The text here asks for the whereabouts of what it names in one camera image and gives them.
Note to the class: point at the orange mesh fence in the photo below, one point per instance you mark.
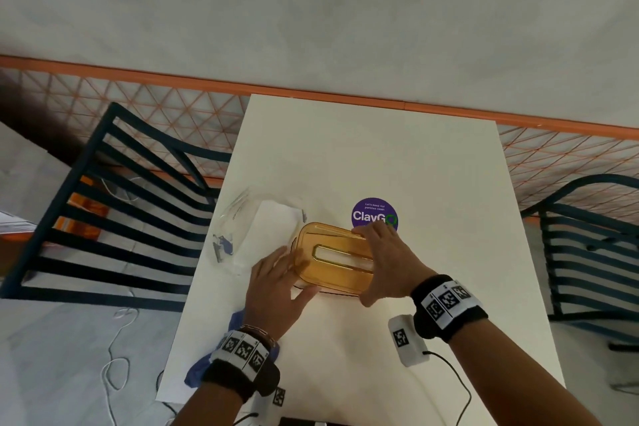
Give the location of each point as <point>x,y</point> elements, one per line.
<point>150,75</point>

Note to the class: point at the orange ribbed plastic box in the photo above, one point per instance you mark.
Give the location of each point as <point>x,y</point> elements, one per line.
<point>324,292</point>

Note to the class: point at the blue cloth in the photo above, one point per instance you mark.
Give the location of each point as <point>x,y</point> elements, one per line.
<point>199,371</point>

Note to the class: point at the dark green slatted chair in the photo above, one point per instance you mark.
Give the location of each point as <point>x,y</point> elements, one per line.
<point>60,221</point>
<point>589,241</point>

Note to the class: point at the orange plastic lid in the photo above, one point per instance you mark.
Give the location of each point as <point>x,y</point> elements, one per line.
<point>339,278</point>

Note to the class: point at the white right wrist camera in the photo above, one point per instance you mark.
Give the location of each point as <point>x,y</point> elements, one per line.
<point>407,341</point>

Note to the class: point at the clear cat print tissue wrapper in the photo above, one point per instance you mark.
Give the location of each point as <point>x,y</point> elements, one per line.
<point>227,221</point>

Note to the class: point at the person's right hand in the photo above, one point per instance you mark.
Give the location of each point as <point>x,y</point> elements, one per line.
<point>399,271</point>

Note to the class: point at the person's right forearm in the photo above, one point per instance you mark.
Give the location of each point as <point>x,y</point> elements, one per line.
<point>519,381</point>

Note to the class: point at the person's left hand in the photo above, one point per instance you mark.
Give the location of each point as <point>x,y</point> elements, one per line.
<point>269,296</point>

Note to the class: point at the black right wristband with markers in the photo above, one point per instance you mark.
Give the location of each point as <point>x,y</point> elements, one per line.
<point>449,308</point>

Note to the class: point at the purple round sticker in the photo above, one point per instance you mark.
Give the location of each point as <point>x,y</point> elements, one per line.
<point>374,211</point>

